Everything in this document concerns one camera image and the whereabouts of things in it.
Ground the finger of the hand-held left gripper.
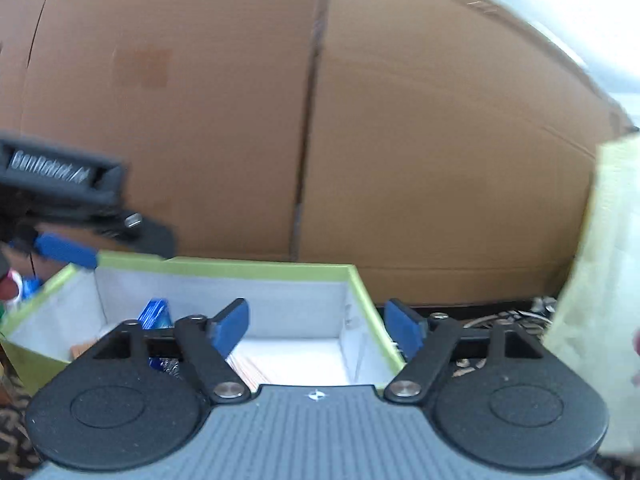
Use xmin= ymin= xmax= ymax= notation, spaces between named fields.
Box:
xmin=85 ymin=209 xmax=177 ymax=259
xmin=7 ymin=232 xmax=99 ymax=271

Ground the pale yellow box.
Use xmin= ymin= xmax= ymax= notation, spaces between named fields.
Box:
xmin=542 ymin=132 xmax=640 ymax=458

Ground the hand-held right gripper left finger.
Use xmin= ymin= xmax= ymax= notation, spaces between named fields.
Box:
xmin=90 ymin=298 xmax=252 ymax=404

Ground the large cardboard enclosure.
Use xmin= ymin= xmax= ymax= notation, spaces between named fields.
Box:
xmin=0 ymin=0 xmax=640 ymax=307

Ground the orange striped packet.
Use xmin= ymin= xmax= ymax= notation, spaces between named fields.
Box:
xmin=227 ymin=354 xmax=281 ymax=392

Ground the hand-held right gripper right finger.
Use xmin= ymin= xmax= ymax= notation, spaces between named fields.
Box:
xmin=383 ymin=298 xmax=546 ymax=404

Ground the black patterned mat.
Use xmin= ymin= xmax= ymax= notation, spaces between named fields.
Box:
xmin=0 ymin=345 xmax=640 ymax=480

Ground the bundle of cables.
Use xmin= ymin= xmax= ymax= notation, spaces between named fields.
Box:
xmin=450 ymin=297 xmax=558 ymax=376

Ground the light green box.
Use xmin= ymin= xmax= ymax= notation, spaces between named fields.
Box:
xmin=0 ymin=251 xmax=406 ymax=396

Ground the blue packet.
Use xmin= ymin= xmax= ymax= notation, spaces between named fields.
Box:
xmin=137 ymin=299 xmax=173 ymax=331

